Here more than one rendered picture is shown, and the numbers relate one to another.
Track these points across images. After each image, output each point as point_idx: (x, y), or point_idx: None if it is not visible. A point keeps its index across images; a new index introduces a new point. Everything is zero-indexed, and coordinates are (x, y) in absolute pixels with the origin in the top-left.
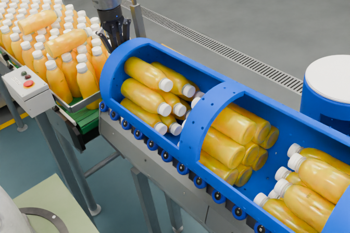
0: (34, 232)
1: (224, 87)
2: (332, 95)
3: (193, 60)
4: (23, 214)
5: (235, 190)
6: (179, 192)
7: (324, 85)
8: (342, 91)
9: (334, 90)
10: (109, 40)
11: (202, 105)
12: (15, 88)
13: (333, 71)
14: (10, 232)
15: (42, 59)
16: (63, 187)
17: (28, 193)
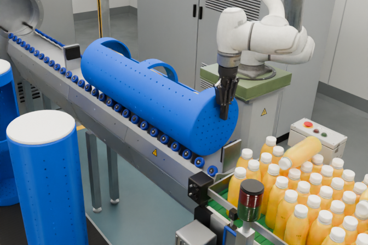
0: (242, 71)
1: (149, 63)
2: (67, 114)
3: (164, 87)
4: (252, 76)
5: (153, 69)
6: None
7: (64, 121)
8: (57, 116)
9: (61, 117)
10: (256, 163)
11: (162, 62)
12: (317, 124)
13: (47, 129)
14: None
15: (331, 165)
16: (239, 84)
17: (257, 83)
